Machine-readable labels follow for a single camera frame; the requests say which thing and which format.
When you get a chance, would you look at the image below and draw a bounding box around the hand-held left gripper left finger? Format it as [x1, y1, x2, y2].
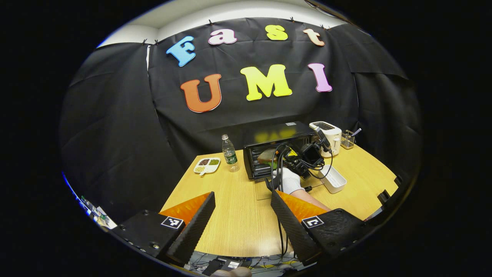
[111, 192, 216, 266]

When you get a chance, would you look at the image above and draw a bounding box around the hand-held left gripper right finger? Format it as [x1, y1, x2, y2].
[270, 190, 375, 266]

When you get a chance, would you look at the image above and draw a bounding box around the black electric oven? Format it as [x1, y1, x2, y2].
[243, 121, 325, 200]

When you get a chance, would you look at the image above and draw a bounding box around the white toaster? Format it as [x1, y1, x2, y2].
[309, 121, 342, 157]

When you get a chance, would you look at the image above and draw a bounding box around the white rectangular tray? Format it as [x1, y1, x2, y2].
[317, 165, 347, 194]

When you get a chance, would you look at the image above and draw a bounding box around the clear plastic water bottle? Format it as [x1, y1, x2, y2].
[222, 134, 240, 172]

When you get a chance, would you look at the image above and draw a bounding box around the white divided seasoning dish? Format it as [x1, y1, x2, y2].
[193, 157, 221, 176]

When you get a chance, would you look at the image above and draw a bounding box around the black backdrop cloth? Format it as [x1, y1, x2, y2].
[60, 17, 423, 224]

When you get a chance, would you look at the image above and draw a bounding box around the black cable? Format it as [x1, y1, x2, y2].
[269, 142, 293, 258]

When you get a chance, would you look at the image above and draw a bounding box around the metal wire basket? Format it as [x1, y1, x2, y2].
[341, 130, 356, 150]

